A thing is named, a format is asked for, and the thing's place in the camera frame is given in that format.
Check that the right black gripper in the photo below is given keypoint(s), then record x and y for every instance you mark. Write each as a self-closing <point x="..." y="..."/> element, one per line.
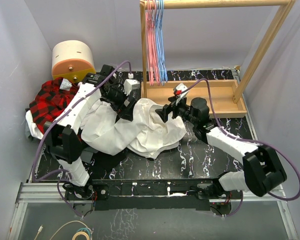
<point x="164" y="112"/>

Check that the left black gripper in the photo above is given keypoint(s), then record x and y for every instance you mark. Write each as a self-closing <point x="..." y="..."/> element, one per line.
<point x="123" y="112"/>

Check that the white shirt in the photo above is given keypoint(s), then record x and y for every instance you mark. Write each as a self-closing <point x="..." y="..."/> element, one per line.
<point x="147" y="135"/>

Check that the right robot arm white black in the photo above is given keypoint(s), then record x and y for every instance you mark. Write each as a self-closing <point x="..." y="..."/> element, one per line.
<point x="262" y="168"/>

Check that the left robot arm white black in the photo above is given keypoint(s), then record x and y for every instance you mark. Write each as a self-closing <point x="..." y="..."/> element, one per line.
<point x="61" y="136"/>

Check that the red black plaid shirt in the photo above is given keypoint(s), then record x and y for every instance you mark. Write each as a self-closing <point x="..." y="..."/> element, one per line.
<point x="51" y="101"/>

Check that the blue hangers bundle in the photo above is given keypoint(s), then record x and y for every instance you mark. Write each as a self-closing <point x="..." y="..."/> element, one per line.
<point x="159" y="41"/>

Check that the pink hangers bundle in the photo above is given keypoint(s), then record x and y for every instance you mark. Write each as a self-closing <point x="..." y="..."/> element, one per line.
<point x="152" y="54"/>

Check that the black garment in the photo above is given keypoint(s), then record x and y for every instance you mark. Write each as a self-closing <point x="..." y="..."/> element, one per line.
<point x="102" y="164"/>

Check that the wooden clothes rack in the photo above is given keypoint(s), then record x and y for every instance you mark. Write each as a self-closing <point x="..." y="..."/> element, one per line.
<point x="229" y="100"/>

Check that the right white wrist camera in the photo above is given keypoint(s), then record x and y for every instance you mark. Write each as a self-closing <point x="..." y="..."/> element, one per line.
<point x="180" y="92"/>

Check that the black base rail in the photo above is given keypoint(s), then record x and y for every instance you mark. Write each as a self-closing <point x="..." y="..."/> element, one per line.
<point x="104" y="195"/>

